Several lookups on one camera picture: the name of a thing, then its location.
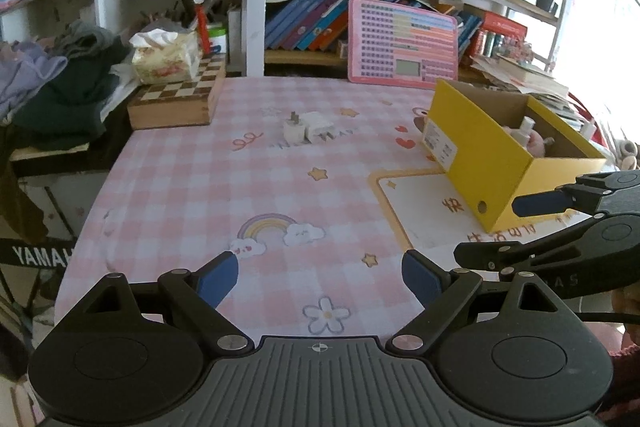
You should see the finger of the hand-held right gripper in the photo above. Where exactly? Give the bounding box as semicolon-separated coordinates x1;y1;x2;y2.
454;216;608;275
511;171;640;218

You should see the person's right forearm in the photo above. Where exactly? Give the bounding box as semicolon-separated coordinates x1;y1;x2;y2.
595;289;640;427

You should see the pink checkered tablecloth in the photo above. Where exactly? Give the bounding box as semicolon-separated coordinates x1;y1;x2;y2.
52;76;623;350

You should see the beige plush toy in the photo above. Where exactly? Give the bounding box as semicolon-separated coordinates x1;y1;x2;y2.
607;139;640;171

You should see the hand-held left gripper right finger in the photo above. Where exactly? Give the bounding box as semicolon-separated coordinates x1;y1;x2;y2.
387;249;571;354

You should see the small white bottle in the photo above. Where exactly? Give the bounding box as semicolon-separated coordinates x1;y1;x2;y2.
511;117;537;151

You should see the pink learning tablet board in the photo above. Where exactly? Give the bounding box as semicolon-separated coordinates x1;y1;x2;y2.
347;0;460;90

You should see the red boxed book set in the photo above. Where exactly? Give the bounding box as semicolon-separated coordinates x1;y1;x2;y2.
477;11;529;58

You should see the wooden chess box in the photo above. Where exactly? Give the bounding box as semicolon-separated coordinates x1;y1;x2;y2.
126;54;227;132

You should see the pile of papers and books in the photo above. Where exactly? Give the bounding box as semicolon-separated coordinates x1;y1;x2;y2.
470;53;597;138

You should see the pile of clothes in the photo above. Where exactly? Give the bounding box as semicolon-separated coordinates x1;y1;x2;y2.
0;19;135;154

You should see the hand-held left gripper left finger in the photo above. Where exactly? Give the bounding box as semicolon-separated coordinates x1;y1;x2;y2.
80;250;255;354

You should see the black keyboard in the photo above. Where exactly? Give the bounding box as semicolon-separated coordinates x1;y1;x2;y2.
0;237;77;271

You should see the row of children's books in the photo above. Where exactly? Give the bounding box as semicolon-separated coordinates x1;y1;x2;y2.
264;0;482;58

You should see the yellow cardboard box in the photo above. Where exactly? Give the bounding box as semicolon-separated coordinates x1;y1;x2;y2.
419;78;609;234

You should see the floral tissue pack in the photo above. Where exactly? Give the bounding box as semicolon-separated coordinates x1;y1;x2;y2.
128;29;204;86

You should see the white charger adapter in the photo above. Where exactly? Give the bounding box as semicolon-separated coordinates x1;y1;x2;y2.
301;111;337;144
282;110;309;144

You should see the pink plush pig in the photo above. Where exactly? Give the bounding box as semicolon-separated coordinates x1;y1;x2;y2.
500;124;549;158

